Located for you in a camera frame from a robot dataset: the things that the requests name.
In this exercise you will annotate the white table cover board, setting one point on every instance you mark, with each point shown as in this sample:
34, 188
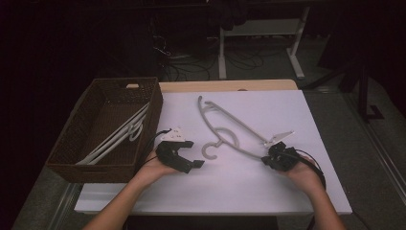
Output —
223, 191

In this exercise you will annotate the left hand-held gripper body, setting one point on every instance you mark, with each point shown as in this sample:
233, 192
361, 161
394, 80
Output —
169, 153

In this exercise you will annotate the grey plastic clothes hanger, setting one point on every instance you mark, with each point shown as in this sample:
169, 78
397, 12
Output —
111, 145
111, 135
245, 128

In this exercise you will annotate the person's left hand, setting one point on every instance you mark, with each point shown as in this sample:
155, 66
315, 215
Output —
153, 172

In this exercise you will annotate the black metal stand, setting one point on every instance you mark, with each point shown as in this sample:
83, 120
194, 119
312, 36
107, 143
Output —
364, 96

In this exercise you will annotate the white metal desk frame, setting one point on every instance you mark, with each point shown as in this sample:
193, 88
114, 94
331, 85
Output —
221, 54

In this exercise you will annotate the person's right hand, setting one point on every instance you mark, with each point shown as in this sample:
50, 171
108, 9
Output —
304, 177

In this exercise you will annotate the dark brown wicker basket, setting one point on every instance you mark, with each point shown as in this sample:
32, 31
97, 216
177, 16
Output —
105, 174

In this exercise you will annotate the light wooden table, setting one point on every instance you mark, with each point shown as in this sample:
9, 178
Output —
223, 85

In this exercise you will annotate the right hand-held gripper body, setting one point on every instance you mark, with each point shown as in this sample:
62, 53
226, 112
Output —
287, 159

